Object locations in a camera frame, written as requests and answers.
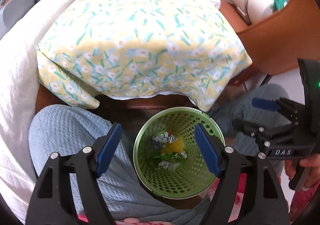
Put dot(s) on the green snack bag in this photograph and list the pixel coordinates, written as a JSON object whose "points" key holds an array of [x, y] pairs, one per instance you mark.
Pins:
{"points": [[169, 157]]}

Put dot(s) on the yellow floral blanket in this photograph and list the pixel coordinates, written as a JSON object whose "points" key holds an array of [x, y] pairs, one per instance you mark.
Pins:
{"points": [[127, 49]]}

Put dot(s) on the green mesh trash basket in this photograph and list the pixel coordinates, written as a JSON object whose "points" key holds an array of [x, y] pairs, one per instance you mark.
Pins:
{"points": [[192, 177]]}

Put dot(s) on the white pillow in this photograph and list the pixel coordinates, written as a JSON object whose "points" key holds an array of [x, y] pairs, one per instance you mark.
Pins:
{"points": [[19, 90]]}

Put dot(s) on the grey breathing machine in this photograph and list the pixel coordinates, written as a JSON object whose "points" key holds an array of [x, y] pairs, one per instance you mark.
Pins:
{"points": [[12, 12]]}

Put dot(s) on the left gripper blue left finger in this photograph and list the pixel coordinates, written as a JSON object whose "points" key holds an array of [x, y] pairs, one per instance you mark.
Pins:
{"points": [[105, 147]]}

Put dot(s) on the blue white crumpled wrapper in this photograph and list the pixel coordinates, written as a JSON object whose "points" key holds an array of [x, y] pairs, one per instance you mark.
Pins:
{"points": [[161, 140]]}

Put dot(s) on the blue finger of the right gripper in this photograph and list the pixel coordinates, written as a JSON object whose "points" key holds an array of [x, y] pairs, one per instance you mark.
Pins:
{"points": [[247, 128], [265, 104]]}

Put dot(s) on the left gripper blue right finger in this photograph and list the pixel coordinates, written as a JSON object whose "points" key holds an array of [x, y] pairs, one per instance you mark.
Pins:
{"points": [[210, 147]]}

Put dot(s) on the silver foil wrapper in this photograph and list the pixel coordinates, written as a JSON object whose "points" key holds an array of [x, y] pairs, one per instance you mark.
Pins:
{"points": [[173, 166]]}

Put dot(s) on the person's right hand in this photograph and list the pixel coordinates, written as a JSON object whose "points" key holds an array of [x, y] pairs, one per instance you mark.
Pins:
{"points": [[313, 162]]}

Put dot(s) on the brown leather chair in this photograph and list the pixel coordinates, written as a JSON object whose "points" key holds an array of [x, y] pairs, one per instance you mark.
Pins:
{"points": [[277, 42]]}

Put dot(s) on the yellow snack bag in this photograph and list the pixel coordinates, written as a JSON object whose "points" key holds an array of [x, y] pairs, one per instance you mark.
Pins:
{"points": [[175, 147]]}

